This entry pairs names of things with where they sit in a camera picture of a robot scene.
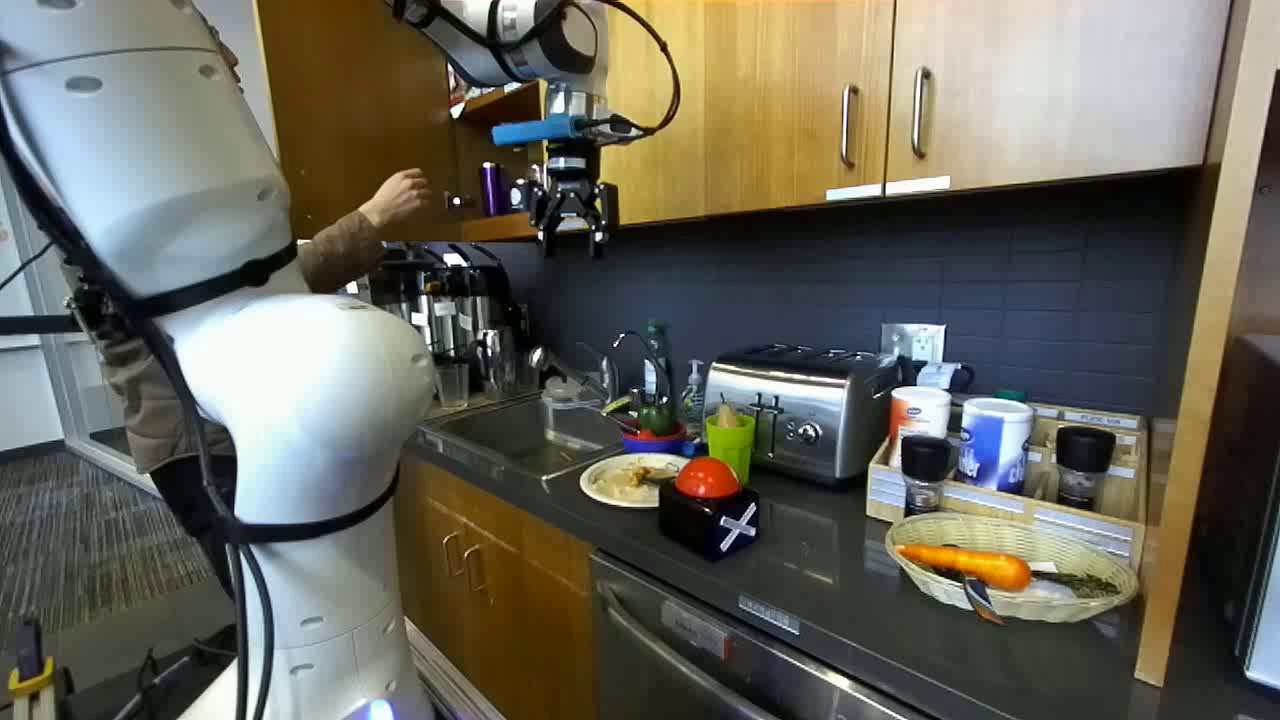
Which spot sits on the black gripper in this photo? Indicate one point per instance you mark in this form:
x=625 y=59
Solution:
x=574 y=183

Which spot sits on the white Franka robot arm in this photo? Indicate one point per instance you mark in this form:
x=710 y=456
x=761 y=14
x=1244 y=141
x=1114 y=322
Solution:
x=305 y=402

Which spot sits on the person forearm brown sleeve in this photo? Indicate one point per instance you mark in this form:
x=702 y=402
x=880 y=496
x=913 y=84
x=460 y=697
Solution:
x=342 y=244

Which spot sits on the person hand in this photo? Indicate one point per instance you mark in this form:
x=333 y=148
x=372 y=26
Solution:
x=397 y=197

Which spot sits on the purple bottle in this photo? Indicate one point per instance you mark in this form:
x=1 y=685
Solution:
x=490 y=184

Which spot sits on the chrome faucet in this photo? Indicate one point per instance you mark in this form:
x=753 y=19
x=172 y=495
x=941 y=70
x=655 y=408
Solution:
x=612 y=361

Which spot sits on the dark soap bottle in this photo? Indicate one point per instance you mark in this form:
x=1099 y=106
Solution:
x=659 y=361

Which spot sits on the black silver coffee machine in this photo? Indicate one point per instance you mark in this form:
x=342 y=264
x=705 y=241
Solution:
x=444 y=315

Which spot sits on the steel sink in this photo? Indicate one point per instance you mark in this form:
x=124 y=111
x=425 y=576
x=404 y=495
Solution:
x=512 y=428

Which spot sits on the blue and red bowl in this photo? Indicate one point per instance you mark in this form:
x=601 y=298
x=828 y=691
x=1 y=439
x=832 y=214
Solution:
x=655 y=439

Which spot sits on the narrow wooden cabinet door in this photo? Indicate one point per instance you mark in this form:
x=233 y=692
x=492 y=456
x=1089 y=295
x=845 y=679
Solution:
x=747 y=95

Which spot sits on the white dirty plate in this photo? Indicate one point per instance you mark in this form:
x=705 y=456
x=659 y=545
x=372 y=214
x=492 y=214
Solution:
x=616 y=480

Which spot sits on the green plastic cup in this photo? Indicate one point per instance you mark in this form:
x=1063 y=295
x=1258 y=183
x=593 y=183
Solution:
x=728 y=445

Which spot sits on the open wooden shelf cabinet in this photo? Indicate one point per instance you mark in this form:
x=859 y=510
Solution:
x=346 y=106

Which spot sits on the red tomato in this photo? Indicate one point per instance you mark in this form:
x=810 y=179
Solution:
x=705 y=477

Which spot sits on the silver toaster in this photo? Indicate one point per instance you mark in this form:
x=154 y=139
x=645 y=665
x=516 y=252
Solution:
x=802 y=414

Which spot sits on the black square tray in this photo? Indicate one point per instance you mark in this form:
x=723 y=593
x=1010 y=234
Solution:
x=705 y=527

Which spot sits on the wooden lower cabinet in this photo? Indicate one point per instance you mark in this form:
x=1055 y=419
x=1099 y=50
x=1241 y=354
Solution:
x=512 y=601

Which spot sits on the white cup orange print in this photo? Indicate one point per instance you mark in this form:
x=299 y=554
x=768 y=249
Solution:
x=922 y=408

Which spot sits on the black top grinder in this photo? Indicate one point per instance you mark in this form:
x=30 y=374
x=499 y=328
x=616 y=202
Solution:
x=924 y=468
x=1085 y=467

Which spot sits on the stainless dishwasher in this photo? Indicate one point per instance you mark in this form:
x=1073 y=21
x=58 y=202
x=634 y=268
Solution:
x=692 y=652

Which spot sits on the person body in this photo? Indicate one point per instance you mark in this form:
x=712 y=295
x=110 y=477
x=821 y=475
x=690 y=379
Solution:
x=147 y=402

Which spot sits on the white cup blue print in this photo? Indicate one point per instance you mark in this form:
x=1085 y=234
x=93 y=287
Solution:
x=994 y=442

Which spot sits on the wide wooden cabinet door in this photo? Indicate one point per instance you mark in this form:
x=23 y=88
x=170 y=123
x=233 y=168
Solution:
x=1065 y=81

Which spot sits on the orange toy carrot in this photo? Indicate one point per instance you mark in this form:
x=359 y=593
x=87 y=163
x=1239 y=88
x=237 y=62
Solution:
x=970 y=565

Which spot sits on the black spoon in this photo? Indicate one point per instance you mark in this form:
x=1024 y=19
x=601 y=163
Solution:
x=981 y=601

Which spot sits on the bowl with food scraps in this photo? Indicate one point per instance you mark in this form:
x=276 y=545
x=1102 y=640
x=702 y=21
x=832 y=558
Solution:
x=1055 y=601

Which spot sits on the green herb sprig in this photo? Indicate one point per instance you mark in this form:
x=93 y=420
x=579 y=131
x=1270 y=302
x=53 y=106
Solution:
x=1073 y=580

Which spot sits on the wooden caddy tray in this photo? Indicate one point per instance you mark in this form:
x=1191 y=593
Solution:
x=1114 y=520

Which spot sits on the wooden side panel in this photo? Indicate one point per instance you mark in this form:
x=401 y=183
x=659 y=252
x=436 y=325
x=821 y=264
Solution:
x=1202 y=333

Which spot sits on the black built-in appliance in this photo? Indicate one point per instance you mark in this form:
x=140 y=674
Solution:
x=1244 y=442

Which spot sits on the yellow black clamp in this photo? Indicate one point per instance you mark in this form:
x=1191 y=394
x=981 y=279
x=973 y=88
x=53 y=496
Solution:
x=32 y=680

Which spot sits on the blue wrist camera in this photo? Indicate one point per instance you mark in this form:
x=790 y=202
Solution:
x=538 y=131

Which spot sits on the wall power outlet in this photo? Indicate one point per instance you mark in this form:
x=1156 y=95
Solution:
x=913 y=340

